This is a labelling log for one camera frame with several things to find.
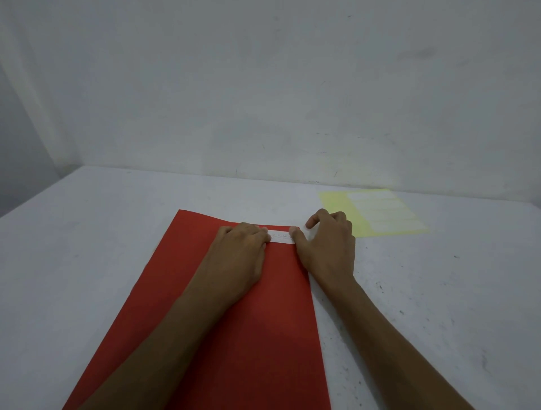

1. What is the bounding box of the person's left hand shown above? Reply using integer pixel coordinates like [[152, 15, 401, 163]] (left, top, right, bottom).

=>
[[191, 222, 271, 306]]

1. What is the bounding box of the person's right hand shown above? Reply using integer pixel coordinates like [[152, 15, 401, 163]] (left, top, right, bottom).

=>
[[289, 209, 357, 293]]

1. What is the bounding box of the white label strip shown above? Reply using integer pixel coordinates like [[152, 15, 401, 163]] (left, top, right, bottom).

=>
[[265, 230, 296, 245]]

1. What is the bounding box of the red paper sheet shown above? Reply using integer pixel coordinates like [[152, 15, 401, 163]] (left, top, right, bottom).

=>
[[63, 210, 332, 410]]

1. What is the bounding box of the person's left forearm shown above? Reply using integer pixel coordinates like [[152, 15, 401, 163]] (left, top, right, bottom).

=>
[[78, 284, 254, 410]]

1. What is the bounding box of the person's right forearm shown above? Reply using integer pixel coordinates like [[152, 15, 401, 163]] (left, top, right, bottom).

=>
[[315, 277, 475, 410]]

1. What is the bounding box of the yellow sticker sheet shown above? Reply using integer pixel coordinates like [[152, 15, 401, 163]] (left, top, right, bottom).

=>
[[319, 189, 429, 238]]

